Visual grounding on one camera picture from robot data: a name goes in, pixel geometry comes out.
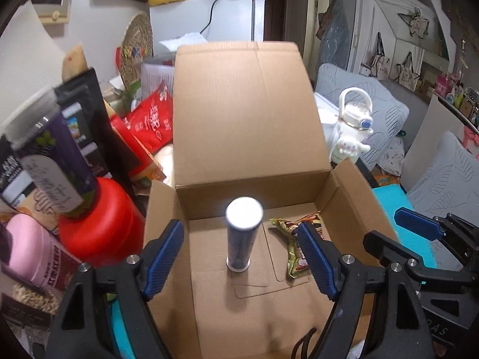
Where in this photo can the grey sofa cushion far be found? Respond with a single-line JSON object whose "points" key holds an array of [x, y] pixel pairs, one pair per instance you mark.
{"points": [[389, 114]]}

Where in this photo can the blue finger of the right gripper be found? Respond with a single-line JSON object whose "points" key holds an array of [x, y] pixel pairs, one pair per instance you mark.
{"points": [[419, 224]]}

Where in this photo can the teal bubble mat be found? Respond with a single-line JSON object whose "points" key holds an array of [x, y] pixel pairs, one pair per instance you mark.
{"points": [[391, 198]]}

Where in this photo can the white foam board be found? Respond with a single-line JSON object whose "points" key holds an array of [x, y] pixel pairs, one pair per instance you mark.
{"points": [[30, 60]]}

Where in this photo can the blue cylindrical snack tube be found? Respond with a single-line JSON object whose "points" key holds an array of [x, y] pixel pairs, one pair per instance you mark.
{"points": [[244, 216]]}

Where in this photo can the dark labelled jar on canister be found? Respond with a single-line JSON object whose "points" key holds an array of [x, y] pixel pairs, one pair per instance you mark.
{"points": [[40, 138]]}

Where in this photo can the black snack pouch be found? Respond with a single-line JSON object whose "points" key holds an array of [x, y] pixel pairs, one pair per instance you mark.
{"points": [[84, 110]]}

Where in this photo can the white refrigerator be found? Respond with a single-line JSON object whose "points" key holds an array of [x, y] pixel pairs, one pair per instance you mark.
{"points": [[215, 20]]}

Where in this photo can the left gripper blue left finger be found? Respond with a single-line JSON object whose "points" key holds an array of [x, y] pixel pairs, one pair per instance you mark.
{"points": [[158, 258]]}

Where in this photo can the brown cardboard box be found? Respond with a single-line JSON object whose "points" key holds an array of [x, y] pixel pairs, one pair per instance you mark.
{"points": [[246, 124]]}

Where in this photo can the grey leaf pattern cushion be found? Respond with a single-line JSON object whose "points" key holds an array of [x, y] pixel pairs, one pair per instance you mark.
{"points": [[450, 184]]}

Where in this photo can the red plastic canister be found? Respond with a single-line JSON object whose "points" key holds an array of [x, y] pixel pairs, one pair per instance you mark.
{"points": [[109, 232]]}

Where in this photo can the red chinese text bag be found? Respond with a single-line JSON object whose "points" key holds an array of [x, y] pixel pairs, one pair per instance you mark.
{"points": [[151, 122]]}

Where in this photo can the woven round mat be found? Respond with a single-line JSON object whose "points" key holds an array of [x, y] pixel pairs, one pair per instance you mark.
{"points": [[136, 46]]}

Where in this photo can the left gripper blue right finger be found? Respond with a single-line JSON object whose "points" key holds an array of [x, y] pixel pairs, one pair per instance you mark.
{"points": [[323, 259]]}

